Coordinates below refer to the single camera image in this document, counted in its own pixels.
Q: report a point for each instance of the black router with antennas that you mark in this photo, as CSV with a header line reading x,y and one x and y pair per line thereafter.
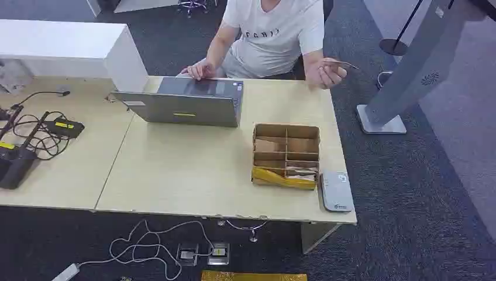
x,y
15,163

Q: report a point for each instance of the grey laptop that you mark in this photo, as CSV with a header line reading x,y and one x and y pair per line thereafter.
x,y
186,108

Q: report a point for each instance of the person's left hand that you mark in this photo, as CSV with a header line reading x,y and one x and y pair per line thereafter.
x,y
323,75

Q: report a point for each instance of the wooden compartment box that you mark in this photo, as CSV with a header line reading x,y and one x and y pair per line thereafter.
x,y
286,149

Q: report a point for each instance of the white power strip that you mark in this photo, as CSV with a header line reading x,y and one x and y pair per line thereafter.
x,y
66,272

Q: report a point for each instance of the person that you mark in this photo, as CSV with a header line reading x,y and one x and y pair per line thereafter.
x,y
271,38

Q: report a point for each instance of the chrome chair base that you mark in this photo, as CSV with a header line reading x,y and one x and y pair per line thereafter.
x,y
192,5

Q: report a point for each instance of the black stanchion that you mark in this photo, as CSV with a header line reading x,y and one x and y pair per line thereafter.
x,y
393,46

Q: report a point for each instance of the grey flat device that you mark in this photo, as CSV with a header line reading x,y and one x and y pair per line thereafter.
x,y
336,192

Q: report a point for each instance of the person's right hand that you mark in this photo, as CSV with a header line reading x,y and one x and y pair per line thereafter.
x,y
201,70

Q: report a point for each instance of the grey pillar stand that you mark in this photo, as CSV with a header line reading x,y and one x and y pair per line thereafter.
x,y
407,77

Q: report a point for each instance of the pale card stack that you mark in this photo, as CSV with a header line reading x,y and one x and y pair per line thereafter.
x,y
302,173

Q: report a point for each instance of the thin card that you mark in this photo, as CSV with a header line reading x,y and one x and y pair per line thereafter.
x,y
345,64

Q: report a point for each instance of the pale desk leg panel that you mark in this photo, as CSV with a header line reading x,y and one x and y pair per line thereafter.
x,y
316,236

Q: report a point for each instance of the white furniture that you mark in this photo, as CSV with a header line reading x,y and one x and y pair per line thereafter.
x,y
139,4

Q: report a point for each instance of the metal floor socket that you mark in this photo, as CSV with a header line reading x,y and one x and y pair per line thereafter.
x,y
219,254
188,255

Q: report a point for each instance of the white cabinet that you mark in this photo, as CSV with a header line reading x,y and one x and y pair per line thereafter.
x,y
66,46

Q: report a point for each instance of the black power adapter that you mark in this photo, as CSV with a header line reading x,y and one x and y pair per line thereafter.
x,y
65,127

